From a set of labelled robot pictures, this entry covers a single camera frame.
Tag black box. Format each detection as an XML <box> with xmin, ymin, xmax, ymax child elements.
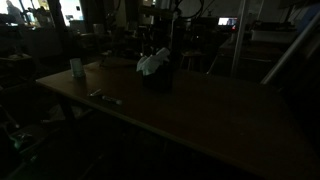
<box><xmin>142</xmin><ymin>65</ymin><xmax>173</xmax><ymax>93</ymax></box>

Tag white cloth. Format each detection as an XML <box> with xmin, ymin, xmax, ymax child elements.
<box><xmin>136</xmin><ymin>48</ymin><xmax>170</xmax><ymax>76</ymax></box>

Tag translucent cup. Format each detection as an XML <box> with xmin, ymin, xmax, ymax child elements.
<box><xmin>70</xmin><ymin>58</ymin><xmax>85</xmax><ymax>78</ymax></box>

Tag lit monitor screen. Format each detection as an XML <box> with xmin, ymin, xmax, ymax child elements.
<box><xmin>218</xmin><ymin>17</ymin><xmax>237</xmax><ymax>26</ymax></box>

